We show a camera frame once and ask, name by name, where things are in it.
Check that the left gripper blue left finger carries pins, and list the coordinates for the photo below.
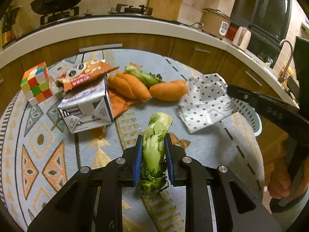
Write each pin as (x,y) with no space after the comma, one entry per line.
(137,160)

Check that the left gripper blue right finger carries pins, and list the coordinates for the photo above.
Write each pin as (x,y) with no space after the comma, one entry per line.
(169,160)

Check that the green bok choy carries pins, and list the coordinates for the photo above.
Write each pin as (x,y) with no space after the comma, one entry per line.
(153,166)

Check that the white patterned paper napkin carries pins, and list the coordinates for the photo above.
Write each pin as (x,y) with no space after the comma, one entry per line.
(206,102)

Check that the silver milk carton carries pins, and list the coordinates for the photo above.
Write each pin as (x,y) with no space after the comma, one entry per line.
(87,107)

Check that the orange panda snack bag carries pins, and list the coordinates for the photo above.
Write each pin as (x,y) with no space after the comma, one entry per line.
(83,73)

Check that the orange snack wrapper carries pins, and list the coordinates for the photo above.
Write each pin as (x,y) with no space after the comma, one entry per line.
(119,104)

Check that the light blue perforated trash basket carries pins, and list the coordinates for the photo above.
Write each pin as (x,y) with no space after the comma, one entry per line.
(250,115)

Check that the person's right hand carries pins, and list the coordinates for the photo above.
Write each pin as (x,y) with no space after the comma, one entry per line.
(280,181)

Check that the green leafy vegetable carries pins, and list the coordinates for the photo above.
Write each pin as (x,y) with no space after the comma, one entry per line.
(148,79)

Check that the white electric kettle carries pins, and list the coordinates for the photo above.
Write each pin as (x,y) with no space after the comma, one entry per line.
(242,38)

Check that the colourful rubik's cube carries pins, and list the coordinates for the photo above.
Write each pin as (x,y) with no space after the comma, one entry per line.
(36,84)

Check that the beige rice cooker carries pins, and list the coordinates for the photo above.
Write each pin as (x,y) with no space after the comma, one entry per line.
(214,22)

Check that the black gas stove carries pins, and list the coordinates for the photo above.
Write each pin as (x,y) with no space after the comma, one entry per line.
(119,9)

